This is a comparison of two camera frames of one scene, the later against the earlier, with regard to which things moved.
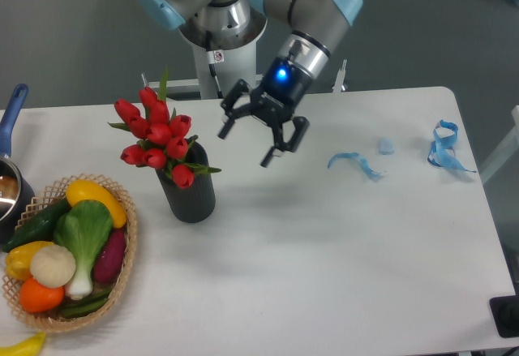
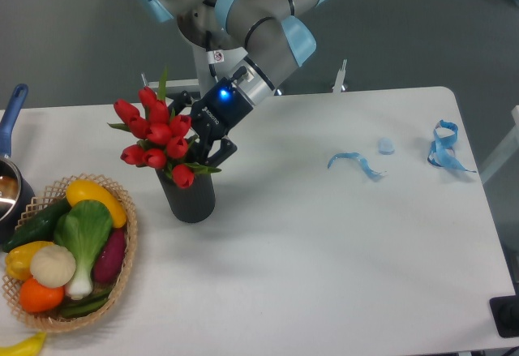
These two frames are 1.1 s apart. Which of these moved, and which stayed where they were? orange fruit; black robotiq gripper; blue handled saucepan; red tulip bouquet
Moved: black robotiq gripper
Stayed: blue handled saucepan; red tulip bouquet; orange fruit
